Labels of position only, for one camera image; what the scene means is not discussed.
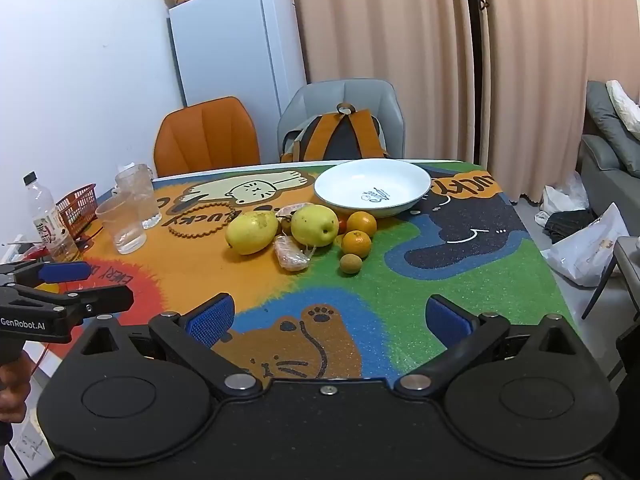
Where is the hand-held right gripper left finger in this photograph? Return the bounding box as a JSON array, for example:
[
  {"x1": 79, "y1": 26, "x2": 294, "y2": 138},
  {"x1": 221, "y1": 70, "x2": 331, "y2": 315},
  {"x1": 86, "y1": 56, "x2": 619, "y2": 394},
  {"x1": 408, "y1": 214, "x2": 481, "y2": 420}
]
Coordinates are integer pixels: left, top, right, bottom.
[{"x1": 75, "y1": 294, "x2": 263, "y2": 401}]

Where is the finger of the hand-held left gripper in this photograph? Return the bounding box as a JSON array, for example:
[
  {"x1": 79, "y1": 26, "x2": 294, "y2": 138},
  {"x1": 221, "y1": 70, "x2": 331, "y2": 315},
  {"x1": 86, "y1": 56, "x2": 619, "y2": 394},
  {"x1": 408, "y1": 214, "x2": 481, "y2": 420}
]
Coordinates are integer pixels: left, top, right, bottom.
[
  {"x1": 65, "y1": 285, "x2": 135, "y2": 328},
  {"x1": 10, "y1": 261, "x2": 99, "y2": 286}
]

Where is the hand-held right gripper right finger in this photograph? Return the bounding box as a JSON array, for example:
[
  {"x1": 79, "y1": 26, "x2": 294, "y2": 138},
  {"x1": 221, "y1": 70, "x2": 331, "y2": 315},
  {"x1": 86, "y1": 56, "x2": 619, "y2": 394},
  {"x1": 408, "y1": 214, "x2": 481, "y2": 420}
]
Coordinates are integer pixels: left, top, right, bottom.
[{"x1": 394, "y1": 294, "x2": 583, "y2": 398}]

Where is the elongated yellow pear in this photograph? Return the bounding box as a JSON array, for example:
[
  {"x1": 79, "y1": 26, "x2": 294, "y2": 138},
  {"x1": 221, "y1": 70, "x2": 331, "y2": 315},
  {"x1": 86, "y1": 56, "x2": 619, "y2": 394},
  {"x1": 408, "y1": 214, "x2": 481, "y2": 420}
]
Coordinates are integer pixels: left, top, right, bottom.
[{"x1": 225, "y1": 210, "x2": 279, "y2": 256}]

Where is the plastic-wrapped pomelo segment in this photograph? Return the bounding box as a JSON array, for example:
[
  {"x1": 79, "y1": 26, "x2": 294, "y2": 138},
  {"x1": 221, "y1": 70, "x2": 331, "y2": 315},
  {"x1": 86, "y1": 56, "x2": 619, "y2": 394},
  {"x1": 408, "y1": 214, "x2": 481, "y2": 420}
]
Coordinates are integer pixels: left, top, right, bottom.
[
  {"x1": 272, "y1": 235, "x2": 311, "y2": 272},
  {"x1": 277, "y1": 202, "x2": 314, "y2": 221}
]

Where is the orange mandarin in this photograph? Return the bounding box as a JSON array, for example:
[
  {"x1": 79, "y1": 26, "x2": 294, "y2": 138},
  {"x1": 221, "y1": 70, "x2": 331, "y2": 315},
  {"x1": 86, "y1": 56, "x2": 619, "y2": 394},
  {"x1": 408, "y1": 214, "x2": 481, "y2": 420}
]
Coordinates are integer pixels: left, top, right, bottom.
[
  {"x1": 346, "y1": 211, "x2": 378, "y2": 237},
  {"x1": 341, "y1": 230, "x2": 373, "y2": 256}
]

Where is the round yellow pear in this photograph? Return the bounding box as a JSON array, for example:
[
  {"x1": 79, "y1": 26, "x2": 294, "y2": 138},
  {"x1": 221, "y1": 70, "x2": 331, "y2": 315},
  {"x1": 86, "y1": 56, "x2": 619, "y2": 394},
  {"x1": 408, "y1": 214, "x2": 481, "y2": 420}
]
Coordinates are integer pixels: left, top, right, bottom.
[{"x1": 291, "y1": 205, "x2": 341, "y2": 248}]

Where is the white bowl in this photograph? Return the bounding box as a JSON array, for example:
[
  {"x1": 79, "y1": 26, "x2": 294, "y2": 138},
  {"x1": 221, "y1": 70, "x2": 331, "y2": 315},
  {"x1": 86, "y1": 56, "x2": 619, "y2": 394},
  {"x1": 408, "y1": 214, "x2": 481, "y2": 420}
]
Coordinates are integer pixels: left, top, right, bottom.
[{"x1": 314, "y1": 159, "x2": 432, "y2": 219}]

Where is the person's left hand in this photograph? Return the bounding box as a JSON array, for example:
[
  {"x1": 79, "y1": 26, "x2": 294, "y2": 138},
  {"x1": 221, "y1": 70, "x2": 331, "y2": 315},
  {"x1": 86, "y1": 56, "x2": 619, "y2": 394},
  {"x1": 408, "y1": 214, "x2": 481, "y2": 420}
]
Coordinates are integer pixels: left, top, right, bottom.
[{"x1": 0, "y1": 359, "x2": 32, "y2": 423}]

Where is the colourful printed table mat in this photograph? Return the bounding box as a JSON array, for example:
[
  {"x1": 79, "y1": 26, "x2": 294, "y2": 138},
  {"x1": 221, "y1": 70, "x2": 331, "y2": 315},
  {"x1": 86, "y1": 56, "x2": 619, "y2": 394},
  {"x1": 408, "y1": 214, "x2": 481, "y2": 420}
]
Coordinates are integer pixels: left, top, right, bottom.
[{"x1": 75, "y1": 160, "x2": 582, "y2": 382}]

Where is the clear plastic bottle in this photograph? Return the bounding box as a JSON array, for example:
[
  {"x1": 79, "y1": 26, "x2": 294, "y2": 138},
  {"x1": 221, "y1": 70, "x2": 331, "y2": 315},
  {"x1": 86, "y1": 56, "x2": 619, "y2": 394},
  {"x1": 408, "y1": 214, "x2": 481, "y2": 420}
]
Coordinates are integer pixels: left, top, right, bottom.
[{"x1": 22, "y1": 171, "x2": 79, "y2": 261}]

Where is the small orange plastic basket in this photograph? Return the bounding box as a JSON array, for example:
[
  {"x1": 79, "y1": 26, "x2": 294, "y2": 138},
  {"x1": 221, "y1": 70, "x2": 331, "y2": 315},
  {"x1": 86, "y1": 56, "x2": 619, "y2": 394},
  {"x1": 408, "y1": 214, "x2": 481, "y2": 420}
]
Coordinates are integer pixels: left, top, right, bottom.
[{"x1": 55, "y1": 183, "x2": 98, "y2": 237}]

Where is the clear plastic cup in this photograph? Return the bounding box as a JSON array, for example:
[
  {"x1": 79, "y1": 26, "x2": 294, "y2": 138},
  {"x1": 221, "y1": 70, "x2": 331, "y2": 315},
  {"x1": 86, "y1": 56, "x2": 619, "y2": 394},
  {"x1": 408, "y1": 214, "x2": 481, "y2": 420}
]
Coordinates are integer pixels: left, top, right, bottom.
[{"x1": 95, "y1": 195, "x2": 147, "y2": 255}]

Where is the clear plastic pitcher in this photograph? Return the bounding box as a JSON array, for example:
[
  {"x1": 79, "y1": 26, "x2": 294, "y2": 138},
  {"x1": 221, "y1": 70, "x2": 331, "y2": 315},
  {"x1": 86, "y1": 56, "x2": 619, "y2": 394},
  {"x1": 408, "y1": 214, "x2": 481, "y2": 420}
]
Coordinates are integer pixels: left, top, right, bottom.
[{"x1": 114, "y1": 163, "x2": 163, "y2": 230}]

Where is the dark cloth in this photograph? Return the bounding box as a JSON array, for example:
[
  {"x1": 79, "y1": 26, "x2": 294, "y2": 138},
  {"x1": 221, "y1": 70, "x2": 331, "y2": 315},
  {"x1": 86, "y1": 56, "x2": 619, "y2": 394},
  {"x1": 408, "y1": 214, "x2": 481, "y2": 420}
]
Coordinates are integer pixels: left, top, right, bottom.
[{"x1": 543, "y1": 209, "x2": 597, "y2": 244}]

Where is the orange chair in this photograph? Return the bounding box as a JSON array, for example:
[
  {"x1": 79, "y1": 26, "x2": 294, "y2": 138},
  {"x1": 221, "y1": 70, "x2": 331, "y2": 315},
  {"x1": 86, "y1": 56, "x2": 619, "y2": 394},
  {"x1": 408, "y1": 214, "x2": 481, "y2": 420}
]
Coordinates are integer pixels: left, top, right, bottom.
[{"x1": 153, "y1": 96, "x2": 262, "y2": 179}]

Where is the grey side table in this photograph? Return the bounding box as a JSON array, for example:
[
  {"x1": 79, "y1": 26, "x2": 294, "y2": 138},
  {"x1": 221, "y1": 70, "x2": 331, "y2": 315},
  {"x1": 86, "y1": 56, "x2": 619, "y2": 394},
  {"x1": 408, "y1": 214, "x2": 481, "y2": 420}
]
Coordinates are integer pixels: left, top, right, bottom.
[{"x1": 581, "y1": 236, "x2": 640, "y2": 322}]

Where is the orange and grey backpack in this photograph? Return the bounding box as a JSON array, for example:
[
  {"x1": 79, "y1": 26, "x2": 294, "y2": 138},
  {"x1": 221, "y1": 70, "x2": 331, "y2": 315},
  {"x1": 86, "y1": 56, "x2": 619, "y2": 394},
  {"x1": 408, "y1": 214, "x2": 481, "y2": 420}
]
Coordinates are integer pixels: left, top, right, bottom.
[{"x1": 280, "y1": 102, "x2": 390, "y2": 164}]

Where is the grey sofa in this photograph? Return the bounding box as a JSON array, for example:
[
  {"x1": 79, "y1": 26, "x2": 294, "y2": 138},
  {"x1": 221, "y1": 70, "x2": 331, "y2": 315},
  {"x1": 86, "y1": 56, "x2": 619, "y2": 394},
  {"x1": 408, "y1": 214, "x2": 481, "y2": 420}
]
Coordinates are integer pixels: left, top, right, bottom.
[{"x1": 576, "y1": 80, "x2": 640, "y2": 208}]

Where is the grey chair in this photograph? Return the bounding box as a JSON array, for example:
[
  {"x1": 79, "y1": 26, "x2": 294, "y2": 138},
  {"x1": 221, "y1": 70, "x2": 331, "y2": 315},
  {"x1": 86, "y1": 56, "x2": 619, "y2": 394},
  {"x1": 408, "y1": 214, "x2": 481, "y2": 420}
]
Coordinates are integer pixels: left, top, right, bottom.
[{"x1": 277, "y1": 78, "x2": 405, "y2": 164}]

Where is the white refrigerator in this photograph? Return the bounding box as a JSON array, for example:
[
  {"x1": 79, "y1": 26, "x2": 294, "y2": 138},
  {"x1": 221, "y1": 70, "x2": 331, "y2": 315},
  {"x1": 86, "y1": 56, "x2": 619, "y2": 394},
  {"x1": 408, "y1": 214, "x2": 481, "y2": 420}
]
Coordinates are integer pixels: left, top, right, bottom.
[{"x1": 167, "y1": 0, "x2": 307, "y2": 111}]

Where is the white pillow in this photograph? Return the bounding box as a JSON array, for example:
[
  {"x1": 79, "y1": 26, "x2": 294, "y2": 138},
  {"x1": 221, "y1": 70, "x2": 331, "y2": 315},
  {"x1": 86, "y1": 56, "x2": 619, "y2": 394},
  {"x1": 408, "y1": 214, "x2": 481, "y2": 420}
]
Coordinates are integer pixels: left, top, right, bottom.
[{"x1": 605, "y1": 79, "x2": 640, "y2": 136}]

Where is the beige curtain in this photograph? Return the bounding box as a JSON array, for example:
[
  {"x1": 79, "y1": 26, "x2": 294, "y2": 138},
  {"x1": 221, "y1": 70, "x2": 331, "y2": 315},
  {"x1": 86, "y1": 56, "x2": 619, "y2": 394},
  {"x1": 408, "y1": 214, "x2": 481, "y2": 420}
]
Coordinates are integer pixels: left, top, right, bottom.
[
  {"x1": 481, "y1": 0, "x2": 640, "y2": 201},
  {"x1": 262, "y1": 0, "x2": 476, "y2": 171}
]

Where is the wooden bead bracelet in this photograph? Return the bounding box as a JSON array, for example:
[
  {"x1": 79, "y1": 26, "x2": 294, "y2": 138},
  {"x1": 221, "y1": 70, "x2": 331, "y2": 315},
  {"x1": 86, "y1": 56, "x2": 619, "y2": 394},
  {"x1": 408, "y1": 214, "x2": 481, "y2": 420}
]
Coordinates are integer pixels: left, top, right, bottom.
[{"x1": 167, "y1": 200, "x2": 236, "y2": 237}]

